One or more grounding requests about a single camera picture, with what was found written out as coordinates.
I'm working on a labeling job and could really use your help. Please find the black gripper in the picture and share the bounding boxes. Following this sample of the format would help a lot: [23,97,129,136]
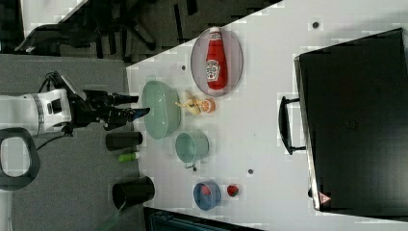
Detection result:
[65,90,150,131]

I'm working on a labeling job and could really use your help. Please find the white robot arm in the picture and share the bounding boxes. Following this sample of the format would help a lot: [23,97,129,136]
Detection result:
[1,89,150,192]

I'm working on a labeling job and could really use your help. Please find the black toaster oven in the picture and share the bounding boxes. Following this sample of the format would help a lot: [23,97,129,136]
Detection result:
[294,28,408,221]

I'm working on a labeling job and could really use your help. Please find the black cylinder upper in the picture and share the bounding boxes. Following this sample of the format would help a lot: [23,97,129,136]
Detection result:
[105,131,143,151]

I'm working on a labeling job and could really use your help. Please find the black cylinder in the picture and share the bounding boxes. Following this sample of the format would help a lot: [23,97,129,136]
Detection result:
[105,131,143,151]
[112,176,155,209]

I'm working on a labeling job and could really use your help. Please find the large green bowl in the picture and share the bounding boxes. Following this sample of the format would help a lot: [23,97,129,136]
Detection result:
[141,81,181,140]

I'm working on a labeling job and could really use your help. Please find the green marker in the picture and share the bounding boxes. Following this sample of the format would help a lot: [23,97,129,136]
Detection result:
[117,152,140,163]

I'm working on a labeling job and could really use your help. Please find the yellow toy with orange slice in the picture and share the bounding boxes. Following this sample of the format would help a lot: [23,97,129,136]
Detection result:
[176,90,216,116]

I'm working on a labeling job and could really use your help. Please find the black office chair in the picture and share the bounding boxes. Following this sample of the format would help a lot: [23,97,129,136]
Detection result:
[13,0,200,64]

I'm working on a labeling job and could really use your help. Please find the green cup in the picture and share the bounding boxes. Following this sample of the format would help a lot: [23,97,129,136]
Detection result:
[175,130,210,168]

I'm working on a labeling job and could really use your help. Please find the black cylinder lower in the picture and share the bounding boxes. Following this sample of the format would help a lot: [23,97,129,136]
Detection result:
[112,176,155,209]

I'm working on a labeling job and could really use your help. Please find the red ketchup bottle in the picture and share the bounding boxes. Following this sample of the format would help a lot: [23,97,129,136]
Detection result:
[205,27,228,90]

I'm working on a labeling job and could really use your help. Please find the grey oval plate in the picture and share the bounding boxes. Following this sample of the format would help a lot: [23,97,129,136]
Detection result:
[191,28,243,97]

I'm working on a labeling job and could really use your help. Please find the red item in blue bowl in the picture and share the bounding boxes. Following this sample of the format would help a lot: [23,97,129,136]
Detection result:
[201,185,211,195]

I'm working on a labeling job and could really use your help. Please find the blue small bowl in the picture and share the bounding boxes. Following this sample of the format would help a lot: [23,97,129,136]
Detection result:
[192,180,221,211]

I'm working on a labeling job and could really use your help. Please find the red strawberry toy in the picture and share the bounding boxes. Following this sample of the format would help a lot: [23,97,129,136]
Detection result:
[227,185,239,197]

